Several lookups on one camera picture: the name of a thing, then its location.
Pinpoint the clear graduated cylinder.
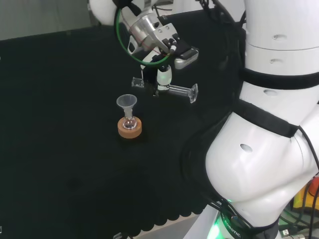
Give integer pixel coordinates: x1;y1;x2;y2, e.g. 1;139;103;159
131;77;199;104

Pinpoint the glass round-bottom flask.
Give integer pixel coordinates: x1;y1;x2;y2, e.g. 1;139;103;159
123;111;137;130

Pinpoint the clear plastic funnel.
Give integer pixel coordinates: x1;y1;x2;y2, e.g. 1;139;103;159
116;94;138;118

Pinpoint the black cloth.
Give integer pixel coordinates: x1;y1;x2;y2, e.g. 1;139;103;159
0;7;247;237

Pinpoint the yellow stop button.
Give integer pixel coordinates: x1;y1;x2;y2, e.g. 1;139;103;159
292;174;319;213

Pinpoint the cork ring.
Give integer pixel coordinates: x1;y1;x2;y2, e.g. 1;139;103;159
117;117;143;139

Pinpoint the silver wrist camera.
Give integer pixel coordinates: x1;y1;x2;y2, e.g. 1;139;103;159
171;37;200;70

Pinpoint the silver camera mount bracket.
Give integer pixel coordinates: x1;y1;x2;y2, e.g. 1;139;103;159
149;22;179;51

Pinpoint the green cable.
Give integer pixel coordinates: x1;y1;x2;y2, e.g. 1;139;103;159
113;4;175;67

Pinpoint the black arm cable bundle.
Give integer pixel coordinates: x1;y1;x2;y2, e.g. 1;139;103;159
180;0;249;215

